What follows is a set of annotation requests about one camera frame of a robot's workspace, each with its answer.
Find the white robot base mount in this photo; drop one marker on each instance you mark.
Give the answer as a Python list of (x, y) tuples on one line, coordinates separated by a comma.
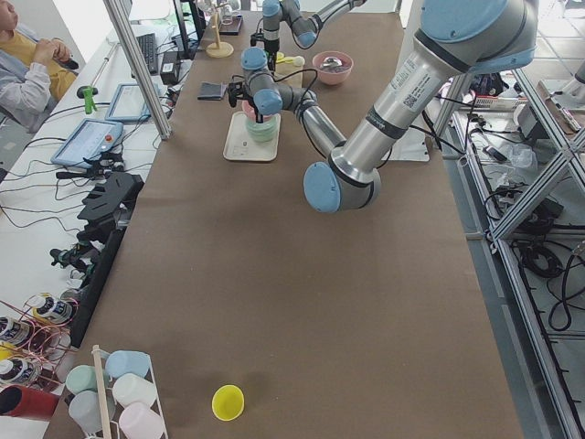
[(410, 147)]

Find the pink cup on rack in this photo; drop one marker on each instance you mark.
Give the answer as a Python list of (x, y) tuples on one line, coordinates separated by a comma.
[(137, 421)]

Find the black tray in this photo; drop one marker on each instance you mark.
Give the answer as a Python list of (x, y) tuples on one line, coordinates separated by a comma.
[(230, 25)]

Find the green bowl stack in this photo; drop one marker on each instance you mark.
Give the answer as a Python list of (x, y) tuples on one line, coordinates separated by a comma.
[(265, 131)]

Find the blue cup on rack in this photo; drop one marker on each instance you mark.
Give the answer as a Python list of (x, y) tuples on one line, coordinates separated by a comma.
[(121, 362)]

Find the teach pendant tablet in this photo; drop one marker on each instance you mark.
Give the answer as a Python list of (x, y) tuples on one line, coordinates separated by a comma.
[(87, 142), (127, 105)]

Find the cream rabbit tray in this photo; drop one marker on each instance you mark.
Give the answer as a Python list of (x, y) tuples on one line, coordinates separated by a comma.
[(240, 147)]

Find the red cylinder can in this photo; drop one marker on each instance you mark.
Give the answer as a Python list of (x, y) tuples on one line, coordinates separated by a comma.
[(23, 402)]

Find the large pink ice bowl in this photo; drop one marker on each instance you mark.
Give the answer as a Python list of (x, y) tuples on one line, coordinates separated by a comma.
[(333, 77)]

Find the grey folded cloth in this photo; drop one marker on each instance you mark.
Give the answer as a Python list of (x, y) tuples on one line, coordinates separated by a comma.
[(210, 91)]

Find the small pink bowl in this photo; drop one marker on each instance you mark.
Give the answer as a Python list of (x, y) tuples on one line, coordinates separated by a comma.
[(250, 112)]

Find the person in yellow shirt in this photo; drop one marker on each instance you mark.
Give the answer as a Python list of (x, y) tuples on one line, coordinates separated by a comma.
[(34, 75)]

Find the yellow plastic cup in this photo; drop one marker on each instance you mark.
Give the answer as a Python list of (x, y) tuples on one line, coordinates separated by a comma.
[(228, 403)]

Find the bamboo cutting board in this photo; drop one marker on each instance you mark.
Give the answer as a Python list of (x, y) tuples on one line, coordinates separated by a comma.
[(285, 69)]

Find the aluminium frame post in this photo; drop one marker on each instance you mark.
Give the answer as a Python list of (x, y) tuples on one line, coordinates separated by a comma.
[(135, 58)]

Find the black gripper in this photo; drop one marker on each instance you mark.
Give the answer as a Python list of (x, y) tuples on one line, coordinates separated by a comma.
[(260, 113), (273, 48)]

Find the black keyboard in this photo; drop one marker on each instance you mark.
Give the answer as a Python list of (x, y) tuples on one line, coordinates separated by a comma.
[(147, 45)]

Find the pale white cup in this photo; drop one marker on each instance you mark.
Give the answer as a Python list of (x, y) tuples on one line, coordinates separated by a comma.
[(130, 388)]

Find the metal ice scoop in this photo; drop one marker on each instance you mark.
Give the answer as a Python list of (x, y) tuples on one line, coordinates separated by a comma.
[(331, 63)]

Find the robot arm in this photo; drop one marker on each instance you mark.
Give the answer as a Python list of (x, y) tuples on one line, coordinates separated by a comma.
[(305, 30), (454, 38)]

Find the green cup on rack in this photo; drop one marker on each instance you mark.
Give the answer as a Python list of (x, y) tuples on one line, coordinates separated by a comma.
[(81, 378)]

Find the wooden mug tree stand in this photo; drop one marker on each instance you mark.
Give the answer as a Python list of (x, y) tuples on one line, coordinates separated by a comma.
[(218, 49)]

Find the white wire cup rack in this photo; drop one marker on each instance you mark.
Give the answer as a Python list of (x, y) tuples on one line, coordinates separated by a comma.
[(97, 413)]

